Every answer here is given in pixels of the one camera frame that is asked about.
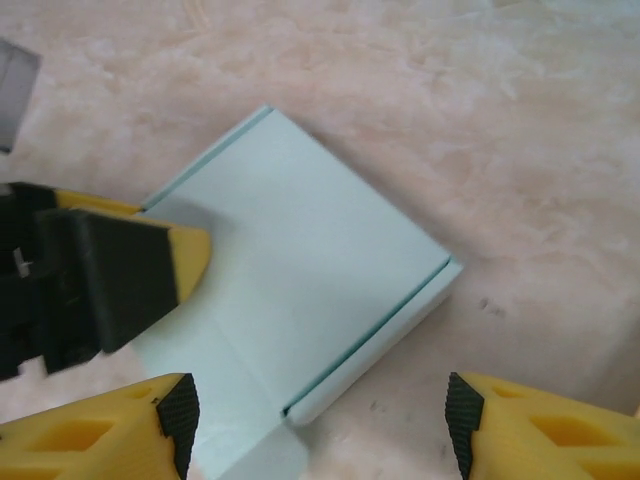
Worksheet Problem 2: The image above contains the light blue paper box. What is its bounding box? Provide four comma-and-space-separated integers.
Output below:
137, 104, 466, 480

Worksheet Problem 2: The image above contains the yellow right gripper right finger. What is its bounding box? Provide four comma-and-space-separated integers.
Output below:
444, 372, 640, 480

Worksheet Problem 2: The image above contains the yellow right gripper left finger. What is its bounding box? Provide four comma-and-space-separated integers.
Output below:
0, 372, 202, 480

